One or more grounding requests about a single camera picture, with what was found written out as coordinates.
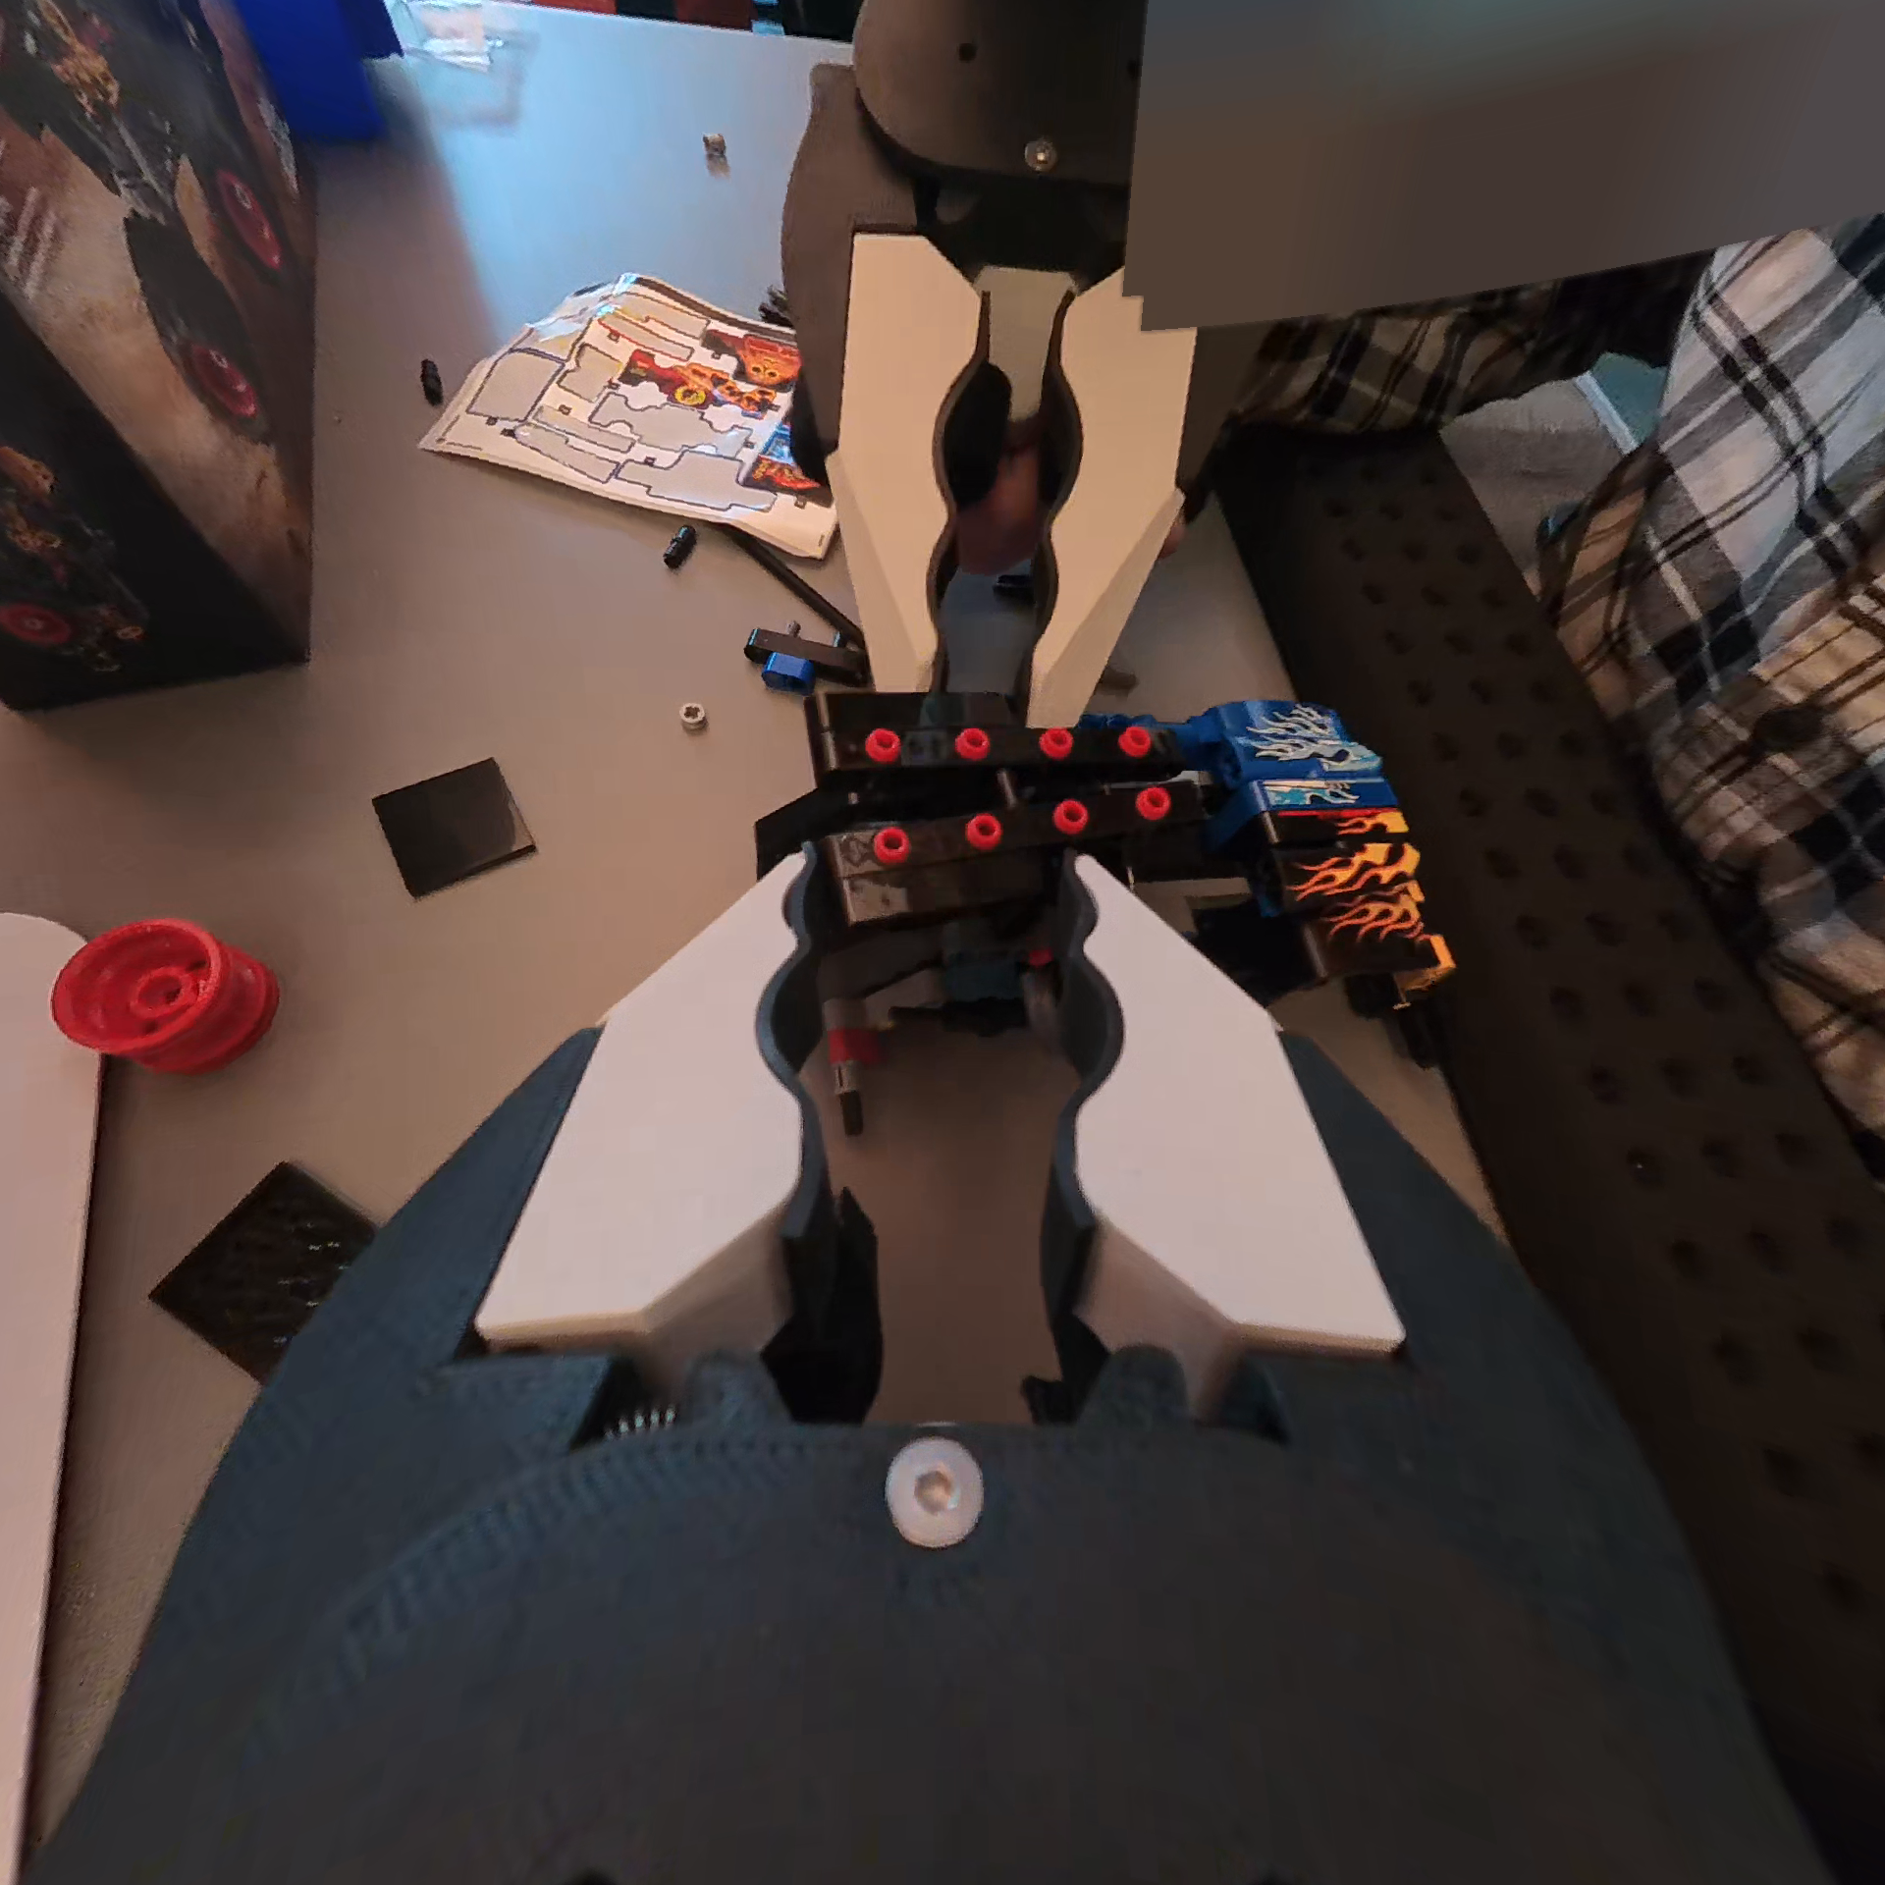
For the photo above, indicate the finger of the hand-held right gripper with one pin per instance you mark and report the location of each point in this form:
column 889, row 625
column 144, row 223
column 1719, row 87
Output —
column 891, row 443
column 1128, row 472

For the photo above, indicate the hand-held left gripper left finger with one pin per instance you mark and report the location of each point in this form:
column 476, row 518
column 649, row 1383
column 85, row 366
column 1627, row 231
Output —
column 663, row 1149

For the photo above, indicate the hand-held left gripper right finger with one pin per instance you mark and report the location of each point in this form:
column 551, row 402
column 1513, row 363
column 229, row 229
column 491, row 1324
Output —
column 1222, row 1163

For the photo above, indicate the black beam with blue connector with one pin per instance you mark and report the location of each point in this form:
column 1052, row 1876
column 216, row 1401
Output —
column 789, row 660

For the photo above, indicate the toy truck model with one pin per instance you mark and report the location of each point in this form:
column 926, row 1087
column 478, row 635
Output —
column 1296, row 823

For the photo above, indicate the black beam with red pins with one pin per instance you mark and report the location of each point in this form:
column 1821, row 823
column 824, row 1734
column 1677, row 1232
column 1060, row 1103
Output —
column 943, row 869

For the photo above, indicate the person's right forearm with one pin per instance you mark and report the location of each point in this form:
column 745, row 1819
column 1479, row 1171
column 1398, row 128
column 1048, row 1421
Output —
column 1398, row 382

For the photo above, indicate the black axle rod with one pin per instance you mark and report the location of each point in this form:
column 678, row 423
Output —
column 789, row 581

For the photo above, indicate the sticker sheet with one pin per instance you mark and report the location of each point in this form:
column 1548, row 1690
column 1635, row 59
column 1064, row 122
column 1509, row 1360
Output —
column 634, row 413

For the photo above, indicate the black flat tile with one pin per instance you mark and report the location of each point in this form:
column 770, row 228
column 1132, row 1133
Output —
column 449, row 828

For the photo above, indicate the black studded plate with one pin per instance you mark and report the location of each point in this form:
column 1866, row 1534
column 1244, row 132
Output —
column 265, row 1276

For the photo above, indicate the red wheel rim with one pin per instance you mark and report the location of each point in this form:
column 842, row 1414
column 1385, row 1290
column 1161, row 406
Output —
column 163, row 994

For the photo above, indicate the clear plastic bag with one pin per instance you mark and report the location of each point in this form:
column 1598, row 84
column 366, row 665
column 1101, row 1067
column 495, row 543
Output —
column 442, row 31

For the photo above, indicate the person's plaid shirt torso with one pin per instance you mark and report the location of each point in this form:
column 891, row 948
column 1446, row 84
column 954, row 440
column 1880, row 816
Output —
column 1737, row 589

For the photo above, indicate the blue storage bin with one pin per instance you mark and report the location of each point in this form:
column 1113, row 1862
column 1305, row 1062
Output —
column 317, row 65

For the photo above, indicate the black toy set box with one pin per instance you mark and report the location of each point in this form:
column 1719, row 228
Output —
column 133, row 368

